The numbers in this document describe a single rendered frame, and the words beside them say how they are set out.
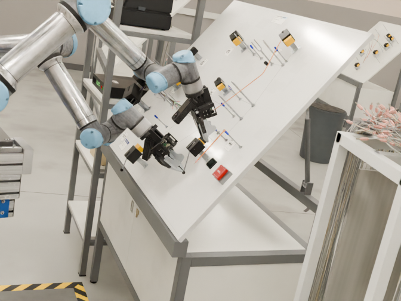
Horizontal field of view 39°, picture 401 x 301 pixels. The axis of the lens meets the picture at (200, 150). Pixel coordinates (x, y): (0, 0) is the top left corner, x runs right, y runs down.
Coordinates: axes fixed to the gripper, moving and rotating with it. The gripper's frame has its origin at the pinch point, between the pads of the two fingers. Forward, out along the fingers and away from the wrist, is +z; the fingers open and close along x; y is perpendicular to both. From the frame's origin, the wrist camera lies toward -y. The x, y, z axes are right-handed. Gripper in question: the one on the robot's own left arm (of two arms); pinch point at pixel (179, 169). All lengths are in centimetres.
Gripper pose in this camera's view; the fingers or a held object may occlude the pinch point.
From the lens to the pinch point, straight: 224.2
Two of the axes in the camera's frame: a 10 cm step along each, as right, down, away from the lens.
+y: 5.7, -4.0, -7.2
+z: 7.0, 6.9, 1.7
